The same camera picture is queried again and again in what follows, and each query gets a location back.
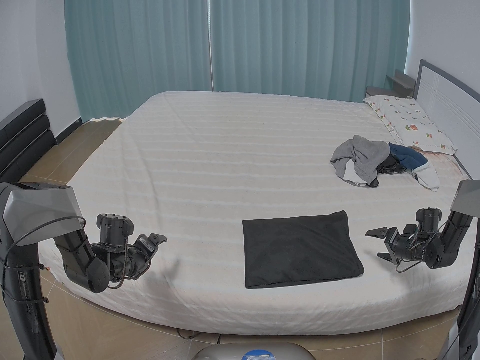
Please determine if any cream garment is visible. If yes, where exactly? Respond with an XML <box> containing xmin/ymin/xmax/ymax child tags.
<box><xmin>410</xmin><ymin>163</ymin><xmax>440</xmax><ymax>192</ymax></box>

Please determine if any blue-green curtain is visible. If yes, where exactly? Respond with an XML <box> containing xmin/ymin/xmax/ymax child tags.
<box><xmin>64</xmin><ymin>0</ymin><xmax>214</xmax><ymax>124</ymax></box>
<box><xmin>208</xmin><ymin>0</ymin><xmax>411</xmax><ymax>104</ymax></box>

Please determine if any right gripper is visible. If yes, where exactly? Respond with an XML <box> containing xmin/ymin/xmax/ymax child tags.
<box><xmin>365</xmin><ymin>227</ymin><xmax>412</xmax><ymax>266</ymax></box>

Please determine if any white garment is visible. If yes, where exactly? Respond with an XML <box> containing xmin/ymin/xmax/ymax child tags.
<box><xmin>343</xmin><ymin>162</ymin><xmax>369</xmax><ymax>187</ymax></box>

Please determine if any grey garment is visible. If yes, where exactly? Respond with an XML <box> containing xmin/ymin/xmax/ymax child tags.
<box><xmin>330</xmin><ymin>135</ymin><xmax>391</xmax><ymax>187</ymax></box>

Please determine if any black chest of drawers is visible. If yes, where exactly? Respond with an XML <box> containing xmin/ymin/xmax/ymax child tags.
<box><xmin>0</xmin><ymin>99</ymin><xmax>57</xmax><ymax>181</ymax></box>

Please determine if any bed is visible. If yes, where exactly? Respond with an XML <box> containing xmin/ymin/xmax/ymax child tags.
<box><xmin>37</xmin><ymin>59</ymin><xmax>480</xmax><ymax>337</ymax></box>

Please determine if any black T-shirt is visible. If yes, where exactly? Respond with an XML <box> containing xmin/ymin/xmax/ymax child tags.
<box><xmin>242</xmin><ymin>210</ymin><xmax>365</xmax><ymax>290</ymax></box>

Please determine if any grey bedside table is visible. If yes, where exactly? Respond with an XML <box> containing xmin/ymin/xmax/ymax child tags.
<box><xmin>365</xmin><ymin>70</ymin><xmax>417</xmax><ymax>98</ymax></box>

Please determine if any black shiny garment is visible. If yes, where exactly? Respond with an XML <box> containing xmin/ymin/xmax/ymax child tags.
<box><xmin>369</xmin><ymin>154</ymin><xmax>407</xmax><ymax>189</ymax></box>

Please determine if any dark blue garment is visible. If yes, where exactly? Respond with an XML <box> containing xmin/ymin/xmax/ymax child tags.
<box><xmin>388</xmin><ymin>143</ymin><xmax>429</xmax><ymax>172</ymax></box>

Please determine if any thin black cable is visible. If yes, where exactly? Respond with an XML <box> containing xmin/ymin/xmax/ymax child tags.
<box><xmin>176</xmin><ymin>328</ymin><xmax>223</xmax><ymax>346</ymax></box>

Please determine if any white printed pillow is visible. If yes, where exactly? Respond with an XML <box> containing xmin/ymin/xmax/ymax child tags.
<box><xmin>363</xmin><ymin>95</ymin><xmax>459</xmax><ymax>156</ymax></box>

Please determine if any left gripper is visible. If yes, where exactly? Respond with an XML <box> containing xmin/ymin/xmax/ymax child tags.
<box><xmin>133</xmin><ymin>233</ymin><xmax>168</xmax><ymax>263</ymax></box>

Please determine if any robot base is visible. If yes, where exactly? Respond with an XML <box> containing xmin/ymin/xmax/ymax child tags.
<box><xmin>193</xmin><ymin>343</ymin><xmax>316</xmax><ymax>360</ymax></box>

